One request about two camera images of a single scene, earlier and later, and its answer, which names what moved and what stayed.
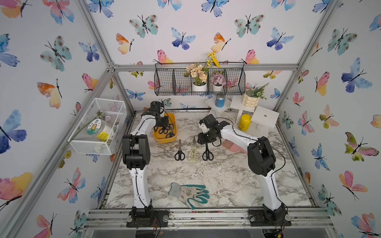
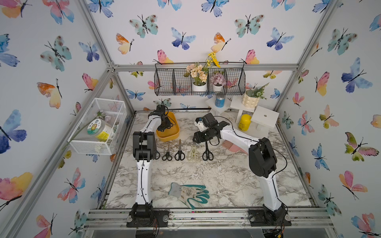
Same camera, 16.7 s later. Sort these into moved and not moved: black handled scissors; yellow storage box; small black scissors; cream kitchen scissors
Moved: small black scissors
Not moved: black handled scissors; cream kitchen scissors; yellow storage box
